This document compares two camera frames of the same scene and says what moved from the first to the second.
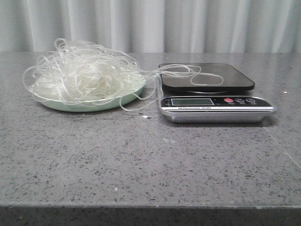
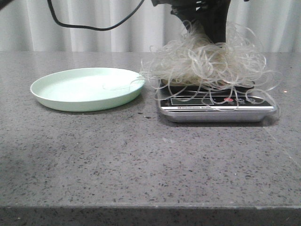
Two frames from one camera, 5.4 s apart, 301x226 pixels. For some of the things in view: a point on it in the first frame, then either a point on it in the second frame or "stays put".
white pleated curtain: x=153 y=26 stays put
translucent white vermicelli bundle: x=90 y=75 → x=224 y=71
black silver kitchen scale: x=209 y=92 stays put
